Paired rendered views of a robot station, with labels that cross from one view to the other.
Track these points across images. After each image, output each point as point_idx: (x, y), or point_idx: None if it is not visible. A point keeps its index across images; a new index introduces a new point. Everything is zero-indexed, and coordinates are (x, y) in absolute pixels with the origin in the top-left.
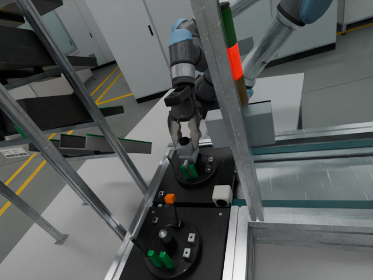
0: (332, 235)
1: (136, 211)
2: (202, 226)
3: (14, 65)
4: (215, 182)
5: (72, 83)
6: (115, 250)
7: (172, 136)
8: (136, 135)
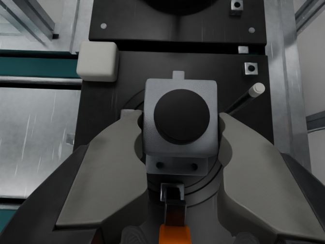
0: None
1: (313, 110)
2: (136, 4)
3: None
4: (120, 101)
5: None
6: (311, 38)
7: (262, 141)
8: None
